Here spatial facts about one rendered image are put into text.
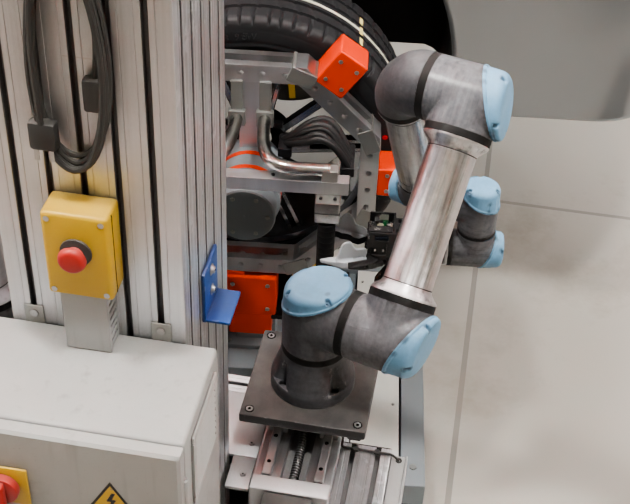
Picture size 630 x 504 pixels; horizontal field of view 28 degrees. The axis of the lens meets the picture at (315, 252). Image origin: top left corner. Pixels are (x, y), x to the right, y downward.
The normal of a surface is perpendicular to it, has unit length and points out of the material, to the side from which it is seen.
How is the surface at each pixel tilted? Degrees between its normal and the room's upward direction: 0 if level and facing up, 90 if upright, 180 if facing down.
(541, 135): 0
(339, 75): 90
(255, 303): 90
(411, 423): 0
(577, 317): 0
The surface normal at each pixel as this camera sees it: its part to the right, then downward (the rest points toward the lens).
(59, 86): -0.18, 0.62
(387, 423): 0.04, -0.77
